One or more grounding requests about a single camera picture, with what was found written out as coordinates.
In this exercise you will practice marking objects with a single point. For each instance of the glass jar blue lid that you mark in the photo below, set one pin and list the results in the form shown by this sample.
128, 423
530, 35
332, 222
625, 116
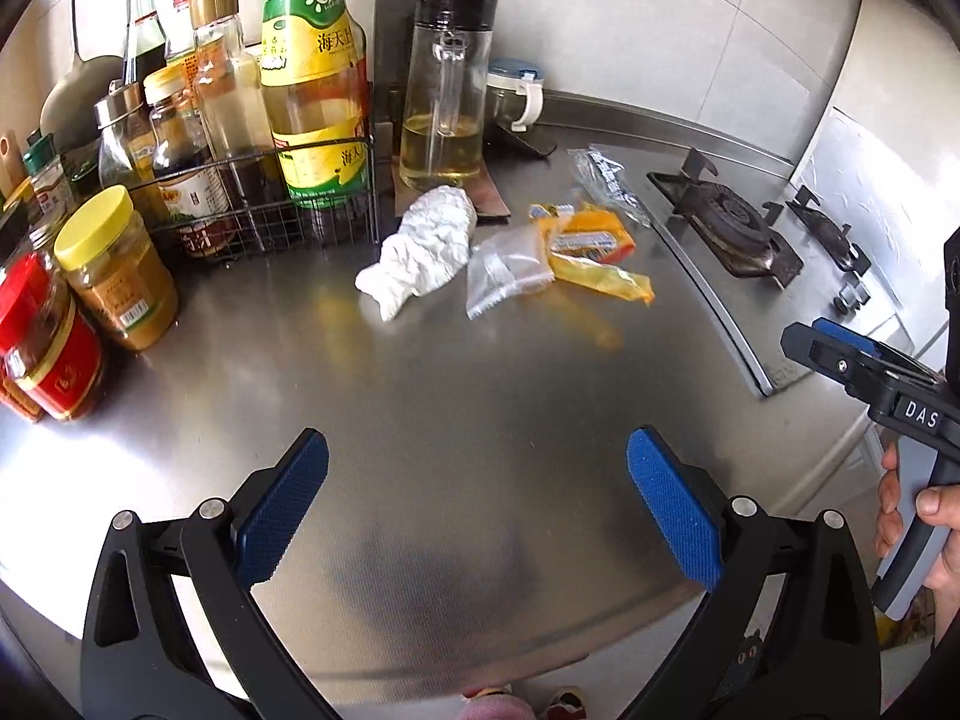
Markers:
510, 94

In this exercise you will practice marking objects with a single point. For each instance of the red cap sauce bottle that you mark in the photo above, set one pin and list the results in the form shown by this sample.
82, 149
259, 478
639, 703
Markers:
186, 15

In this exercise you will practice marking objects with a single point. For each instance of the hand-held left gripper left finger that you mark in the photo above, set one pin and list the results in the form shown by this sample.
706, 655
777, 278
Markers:
285, 502

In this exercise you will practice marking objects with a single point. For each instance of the yellow cap dark sauce bottle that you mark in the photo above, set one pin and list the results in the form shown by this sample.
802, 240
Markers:
184, 157

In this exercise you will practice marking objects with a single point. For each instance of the large green yellow label bottle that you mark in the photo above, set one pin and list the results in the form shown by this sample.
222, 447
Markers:
315, 90

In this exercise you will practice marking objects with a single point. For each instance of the large gas burner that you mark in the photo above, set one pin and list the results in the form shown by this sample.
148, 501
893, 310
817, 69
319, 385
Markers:
724, 221

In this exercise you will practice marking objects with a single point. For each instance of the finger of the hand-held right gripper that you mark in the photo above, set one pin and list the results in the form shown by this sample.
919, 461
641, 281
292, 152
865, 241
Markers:
817, 360
844, 336

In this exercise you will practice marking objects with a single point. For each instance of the small red chili jar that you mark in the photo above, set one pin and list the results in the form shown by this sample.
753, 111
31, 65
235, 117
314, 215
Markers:
15, 394

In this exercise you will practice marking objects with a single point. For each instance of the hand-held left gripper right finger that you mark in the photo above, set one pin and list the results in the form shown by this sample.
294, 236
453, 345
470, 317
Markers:
675, 510

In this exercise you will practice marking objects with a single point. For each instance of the large red lid jar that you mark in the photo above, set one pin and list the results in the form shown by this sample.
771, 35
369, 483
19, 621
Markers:
52, 345

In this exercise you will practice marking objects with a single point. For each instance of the person's right slipper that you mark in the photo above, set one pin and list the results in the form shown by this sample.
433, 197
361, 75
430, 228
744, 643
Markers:
566, 701

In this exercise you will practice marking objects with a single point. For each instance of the brown coaster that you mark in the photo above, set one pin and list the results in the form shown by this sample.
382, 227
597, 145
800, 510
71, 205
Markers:
529, 141

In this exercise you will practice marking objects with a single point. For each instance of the glass cruet steel top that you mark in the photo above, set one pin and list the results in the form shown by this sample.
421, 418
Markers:
124, 142

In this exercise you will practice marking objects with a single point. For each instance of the person's pink trouser legs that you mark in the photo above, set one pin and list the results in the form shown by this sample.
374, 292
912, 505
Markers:
495, 711

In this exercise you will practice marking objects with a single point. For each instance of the person's left slipper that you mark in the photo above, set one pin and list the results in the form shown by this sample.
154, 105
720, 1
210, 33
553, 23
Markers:
487, 691

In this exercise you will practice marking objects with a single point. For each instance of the small clear plastic bag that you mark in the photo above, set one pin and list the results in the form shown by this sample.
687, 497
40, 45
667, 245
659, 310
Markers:
506, 266

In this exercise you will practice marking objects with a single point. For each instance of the person's right hand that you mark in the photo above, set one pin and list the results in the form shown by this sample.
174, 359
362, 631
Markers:
945, 510

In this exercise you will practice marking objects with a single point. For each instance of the silver foil splash guard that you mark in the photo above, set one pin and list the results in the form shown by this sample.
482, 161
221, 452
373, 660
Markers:
877, 195

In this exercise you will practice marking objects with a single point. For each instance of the small gas burner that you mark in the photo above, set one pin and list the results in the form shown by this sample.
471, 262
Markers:
829, 229

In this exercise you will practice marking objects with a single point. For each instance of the glass oil dispenser black lid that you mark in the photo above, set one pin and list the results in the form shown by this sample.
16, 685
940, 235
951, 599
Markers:
442, 105

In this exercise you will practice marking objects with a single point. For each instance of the person's slipper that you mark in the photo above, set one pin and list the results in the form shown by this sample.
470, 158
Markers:
487, 691
566, 701

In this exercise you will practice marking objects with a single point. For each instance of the black cat floor mat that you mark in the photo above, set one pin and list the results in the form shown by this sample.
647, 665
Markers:
742, 660

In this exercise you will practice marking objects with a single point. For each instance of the clear printed plastic wrapper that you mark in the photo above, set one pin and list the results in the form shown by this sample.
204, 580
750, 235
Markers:
607, 180

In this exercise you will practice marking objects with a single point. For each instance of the dark soy sauce bottle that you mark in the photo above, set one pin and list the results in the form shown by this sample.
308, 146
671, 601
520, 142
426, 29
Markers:
142, 30

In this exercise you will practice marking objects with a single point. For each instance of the orange yellow snack wrapper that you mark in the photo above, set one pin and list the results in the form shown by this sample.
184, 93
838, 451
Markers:
592, 247

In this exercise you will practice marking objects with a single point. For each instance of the yellow lid plastic jar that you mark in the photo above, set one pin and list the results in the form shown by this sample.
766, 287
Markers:
116, 270

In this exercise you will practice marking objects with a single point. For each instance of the tall brown cap clear bottle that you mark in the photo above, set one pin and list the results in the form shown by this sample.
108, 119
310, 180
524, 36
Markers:
225, 105

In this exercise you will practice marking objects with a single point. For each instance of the green cap spice bottle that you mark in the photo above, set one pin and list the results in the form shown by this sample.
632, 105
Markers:
49, 180

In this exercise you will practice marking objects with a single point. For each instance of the white tissue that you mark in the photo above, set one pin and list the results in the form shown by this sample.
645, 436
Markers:
420, 247

